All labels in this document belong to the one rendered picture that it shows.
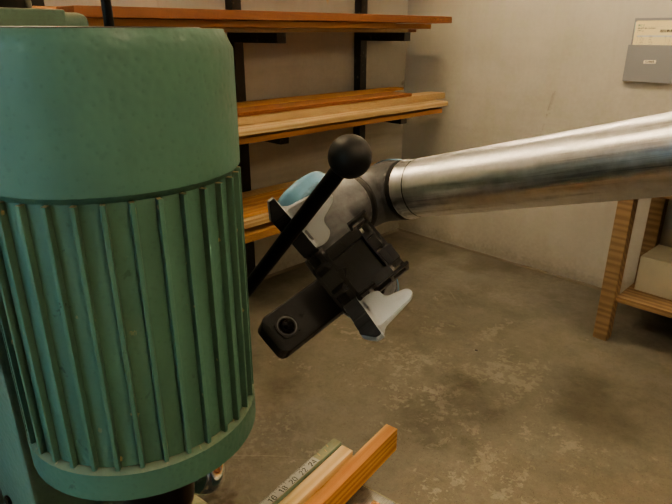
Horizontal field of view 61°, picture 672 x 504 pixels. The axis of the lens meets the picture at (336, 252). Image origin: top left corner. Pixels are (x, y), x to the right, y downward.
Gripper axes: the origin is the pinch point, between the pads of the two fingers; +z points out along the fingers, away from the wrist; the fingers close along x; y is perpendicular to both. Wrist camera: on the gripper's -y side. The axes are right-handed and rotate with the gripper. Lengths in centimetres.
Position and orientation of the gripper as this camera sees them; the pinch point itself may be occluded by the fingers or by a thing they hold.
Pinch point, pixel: (315, 271)
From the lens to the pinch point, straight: 47.8
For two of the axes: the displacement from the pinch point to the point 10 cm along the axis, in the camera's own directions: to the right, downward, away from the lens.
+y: 7.8, -6.3, -0.1
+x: 6.2, 7.6, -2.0
